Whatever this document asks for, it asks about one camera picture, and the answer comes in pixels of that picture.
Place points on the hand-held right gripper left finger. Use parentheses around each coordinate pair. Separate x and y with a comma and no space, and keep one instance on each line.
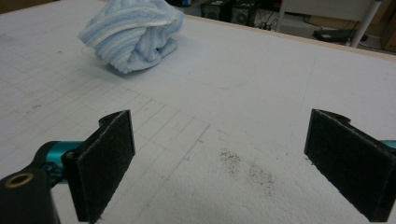
(102,168)

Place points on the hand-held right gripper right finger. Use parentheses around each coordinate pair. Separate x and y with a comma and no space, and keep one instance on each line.
(348,161)

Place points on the cardboard box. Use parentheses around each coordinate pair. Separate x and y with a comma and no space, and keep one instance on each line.
(389,34)

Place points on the black flat box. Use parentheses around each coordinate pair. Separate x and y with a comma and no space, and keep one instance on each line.
(330,35)

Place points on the black computer tower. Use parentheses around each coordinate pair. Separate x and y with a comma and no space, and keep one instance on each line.
(214,11)
(244,14)

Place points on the white foam mat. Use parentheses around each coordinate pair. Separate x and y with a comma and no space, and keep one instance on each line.
(249,93)

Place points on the white desk panel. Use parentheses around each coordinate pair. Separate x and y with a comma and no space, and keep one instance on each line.
(327,5)

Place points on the blue striped towel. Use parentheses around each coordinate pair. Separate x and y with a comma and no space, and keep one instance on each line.
(130,34)

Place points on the white desk leg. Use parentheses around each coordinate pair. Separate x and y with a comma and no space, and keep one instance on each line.
(281,17)
(364,26)

